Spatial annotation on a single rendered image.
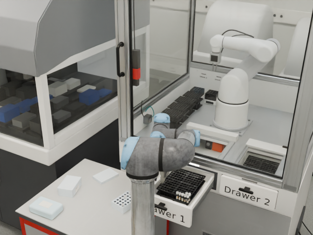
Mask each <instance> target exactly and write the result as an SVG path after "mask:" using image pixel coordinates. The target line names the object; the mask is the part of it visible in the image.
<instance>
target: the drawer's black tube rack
mask: <svg viewBox="0 0 313 235"><path fill-rule="evenodd" d="M205 177H206V176H204V175H201V174H198V173H194V172H191V171H188V170H184V169H178V170H175V171H174V172H173V171H172V172H171V173H170V174H169V175H168V176H167V177H166V179H165V182H164V183H163V184H160V185H159V186H160V187H162V188H165V189H168V190H171V191H173V192H176V191H178V193H179V192H181V193H184V194H185V193H186V192H188V193H190V194H191V195H190V201H189V203H190V202H191V201H192V199H193V198H194V197H195V195H196V194H197V193H198V191H199V190H200V188H201V187H202V186H203V184H204V183H205V180H204V178H205ZM156 194H157V195H159V196H162V197H165V198H168V199H171V200H173V201H177V202H180V203H183V204H185V205H189V203H187V202H184V201H181V200H179V198H178V199H176V196H175V195H172V194H169V193H166V192H163V191H160V190H158V192H157V193H156Z"/></svg>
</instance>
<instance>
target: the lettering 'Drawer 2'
mask: <svg viewBox="0 0 313 235"><path fill-rule="evenodd" d="M226 187H227V186H225V192H226ZM228 188H229V187H228ZM229 189H230V188H229ZM230 191H231V189H230ZM230 191H229V192H230ZM237 192H238V191H237ZM237 194H239V195H238V196H240V192H239V193H236V195H237ZM242 194H243V193H242ZM245 195H246V194H245ZM245 195H243V198H244V197H245ZM248 197H249V195H248V196H246V198H247V199H248ZM252 197H254V196H251V197H250V199H251V198H252ZM253 199H255V197H254V198H253ZM251 200H252V199H251ZM265 200H269V199H265ZM252 201H254V200H252ZM269 202H270V201H268V202H267V203H269ZM265 205H267V204H266V203H265Z"/></svg>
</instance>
